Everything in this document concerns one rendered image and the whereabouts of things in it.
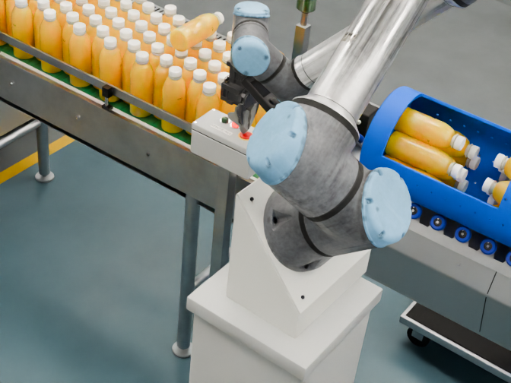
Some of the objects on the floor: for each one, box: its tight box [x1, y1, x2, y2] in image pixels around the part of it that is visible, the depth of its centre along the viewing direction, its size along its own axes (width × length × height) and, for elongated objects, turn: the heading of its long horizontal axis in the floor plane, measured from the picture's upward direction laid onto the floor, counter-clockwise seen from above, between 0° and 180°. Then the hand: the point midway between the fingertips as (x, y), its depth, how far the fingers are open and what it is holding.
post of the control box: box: [209, 166, 236, 278], centre depth 300 cm, size 4×4×100 cm
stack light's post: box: [291, 22, 311, 60], centre depth 348 cm, size 4×4×110 cm
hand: (246, 130), depth 260 cm, fingers closed
